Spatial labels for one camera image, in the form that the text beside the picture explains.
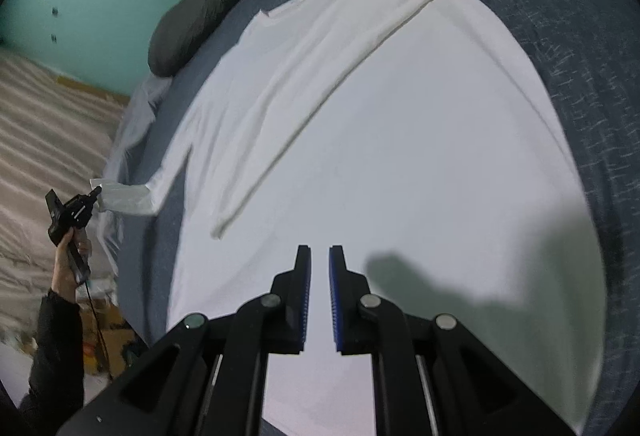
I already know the wooden trim strip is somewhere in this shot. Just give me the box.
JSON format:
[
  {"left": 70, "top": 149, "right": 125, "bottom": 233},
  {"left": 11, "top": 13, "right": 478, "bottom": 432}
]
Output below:
[{"left": 57, "top": 76, "right": 128, "bottom": 102}]

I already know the cardboard box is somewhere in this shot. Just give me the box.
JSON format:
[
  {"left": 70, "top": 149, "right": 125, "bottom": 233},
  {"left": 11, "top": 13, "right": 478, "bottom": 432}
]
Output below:
[{"left": 80, "top": 298, "right": 138, "bottom": 377}]

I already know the person's left hand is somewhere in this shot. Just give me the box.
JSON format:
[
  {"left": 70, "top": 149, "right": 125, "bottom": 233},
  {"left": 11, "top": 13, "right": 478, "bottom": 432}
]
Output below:
[{"left": 52, "top": 228, "right": 93, "bottom": 304}]

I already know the light grey bed sheet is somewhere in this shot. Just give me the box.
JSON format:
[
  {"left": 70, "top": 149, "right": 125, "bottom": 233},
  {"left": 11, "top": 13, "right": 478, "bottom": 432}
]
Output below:
[{"left": 97, "top": 76, "right": 173, "bottom": 277}]

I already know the white long-sleeve shirt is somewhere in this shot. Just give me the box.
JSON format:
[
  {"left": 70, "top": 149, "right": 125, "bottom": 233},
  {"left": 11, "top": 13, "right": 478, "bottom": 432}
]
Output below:
[{"left": 90, "top": 0, "right": 608, "bottom": 436}]

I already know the black cable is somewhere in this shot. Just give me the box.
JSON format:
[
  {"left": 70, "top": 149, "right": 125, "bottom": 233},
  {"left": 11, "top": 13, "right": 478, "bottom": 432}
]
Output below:
[{"left": 77, "top": 278, "right": 113, "bottom": 379}]

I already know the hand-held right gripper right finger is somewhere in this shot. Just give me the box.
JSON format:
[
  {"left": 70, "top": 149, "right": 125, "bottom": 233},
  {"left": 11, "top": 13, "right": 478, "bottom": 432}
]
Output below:
[{"left": 327, "top": 244, "right": 576, "bottom": 436}]

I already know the person's left forearm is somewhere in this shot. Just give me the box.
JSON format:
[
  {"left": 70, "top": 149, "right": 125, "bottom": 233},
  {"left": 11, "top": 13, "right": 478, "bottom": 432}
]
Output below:
[{"left": 20, "top": 288, "right": 86, "bottom": 417}]

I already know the blue-grey bed mattress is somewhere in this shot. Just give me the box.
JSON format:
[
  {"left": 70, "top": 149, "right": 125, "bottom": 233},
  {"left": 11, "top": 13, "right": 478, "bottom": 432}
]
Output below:
[{"left": 115, "top": 0, "right": 640, "bottom": 436}]

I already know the beige striped curtain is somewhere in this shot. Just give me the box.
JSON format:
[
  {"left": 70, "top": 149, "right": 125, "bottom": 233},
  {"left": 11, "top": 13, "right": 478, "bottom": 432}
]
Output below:
[{"left": 0, "top": 46, "right": 131, "bottom": 342}]

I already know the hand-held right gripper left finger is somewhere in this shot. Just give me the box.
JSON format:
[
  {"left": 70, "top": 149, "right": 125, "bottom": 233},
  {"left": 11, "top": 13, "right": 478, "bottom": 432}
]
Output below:
[{"left": 56, "top": 244, "right": 313, "bottom": 436}]

